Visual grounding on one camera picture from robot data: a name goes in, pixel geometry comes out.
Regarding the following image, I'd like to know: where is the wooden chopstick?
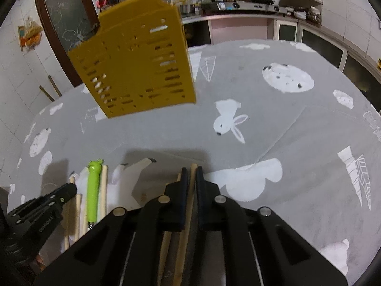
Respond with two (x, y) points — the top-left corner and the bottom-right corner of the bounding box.
(98, 165), (108, 221)
(74, 194), (81, 242)
(172, 163), (198, 286)
(63, 175), (76, 251)

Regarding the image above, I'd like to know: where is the wooden chopstick on table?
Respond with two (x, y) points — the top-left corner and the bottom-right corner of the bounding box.
(74, 194), (81, 242)

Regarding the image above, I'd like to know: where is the wooden chopstick beside green utensil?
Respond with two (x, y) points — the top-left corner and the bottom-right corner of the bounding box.
(98, 165), (108, 221)

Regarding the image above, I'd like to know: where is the grey patterned tablecloth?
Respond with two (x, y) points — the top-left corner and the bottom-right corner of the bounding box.
(8, 40), (380, 285)

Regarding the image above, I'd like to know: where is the yellow perforated utensil holder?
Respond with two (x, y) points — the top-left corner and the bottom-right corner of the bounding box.
(68, 0), (196, 118)

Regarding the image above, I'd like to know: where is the hanging orange plastic bag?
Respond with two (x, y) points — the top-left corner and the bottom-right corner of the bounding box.
(17, 16), (43, 51)

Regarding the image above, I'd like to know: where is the gas stove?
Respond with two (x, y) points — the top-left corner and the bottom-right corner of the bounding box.
(201, 1), (287, 15)

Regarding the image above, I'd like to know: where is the dark framed glass door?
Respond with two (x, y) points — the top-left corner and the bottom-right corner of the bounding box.
(35, 0), (100, 87)

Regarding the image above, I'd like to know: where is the green handled utensil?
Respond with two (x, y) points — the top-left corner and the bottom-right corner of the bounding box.
(86, 159), (103, 229)

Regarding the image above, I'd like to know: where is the wooden stick against wall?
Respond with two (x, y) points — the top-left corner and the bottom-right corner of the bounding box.
(48, 75), (62, 97)

